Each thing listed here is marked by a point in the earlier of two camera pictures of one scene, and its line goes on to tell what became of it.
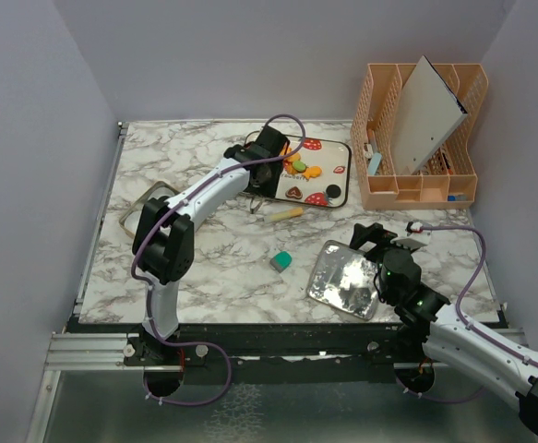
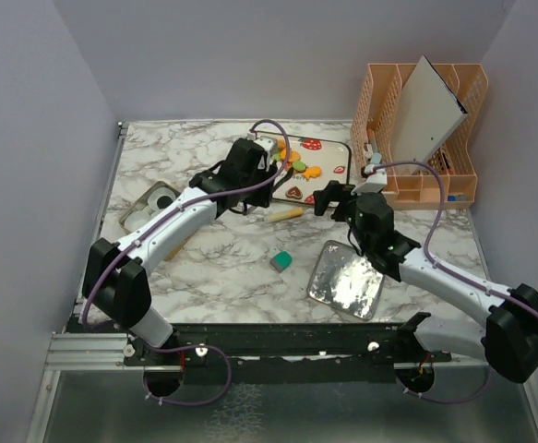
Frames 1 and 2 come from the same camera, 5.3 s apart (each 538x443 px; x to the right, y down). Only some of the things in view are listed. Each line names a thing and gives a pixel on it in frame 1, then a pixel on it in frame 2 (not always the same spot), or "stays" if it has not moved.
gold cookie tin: [130, 220] stays
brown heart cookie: [293, 192] stays
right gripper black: [375, 233] to [334, 192]
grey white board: [428, 113] stays
